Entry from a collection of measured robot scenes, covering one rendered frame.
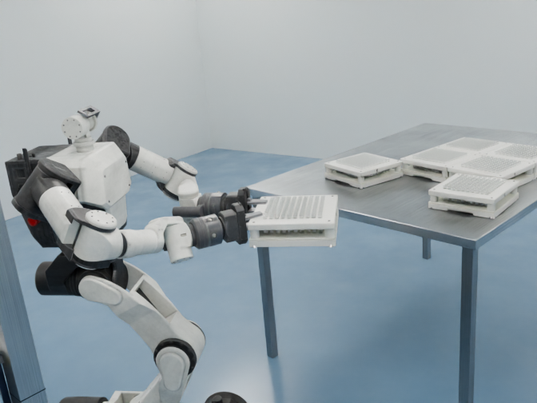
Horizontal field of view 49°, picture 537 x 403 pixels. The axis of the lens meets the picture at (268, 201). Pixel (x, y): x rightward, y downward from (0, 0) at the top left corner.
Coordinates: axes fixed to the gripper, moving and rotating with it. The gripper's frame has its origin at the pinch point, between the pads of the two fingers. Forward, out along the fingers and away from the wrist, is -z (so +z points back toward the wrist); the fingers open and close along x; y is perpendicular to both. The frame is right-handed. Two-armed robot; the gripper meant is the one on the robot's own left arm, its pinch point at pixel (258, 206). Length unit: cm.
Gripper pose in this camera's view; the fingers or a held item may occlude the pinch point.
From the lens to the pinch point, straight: 184.0
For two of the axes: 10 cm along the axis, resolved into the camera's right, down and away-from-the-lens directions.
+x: 1.0, 9.4, 3.2
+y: -2.8, 3.3, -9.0
